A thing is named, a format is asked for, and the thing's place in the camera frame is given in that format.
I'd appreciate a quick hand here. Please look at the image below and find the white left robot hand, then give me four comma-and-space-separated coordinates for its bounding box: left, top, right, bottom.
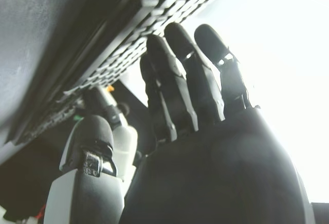
43, 22, 316, 224

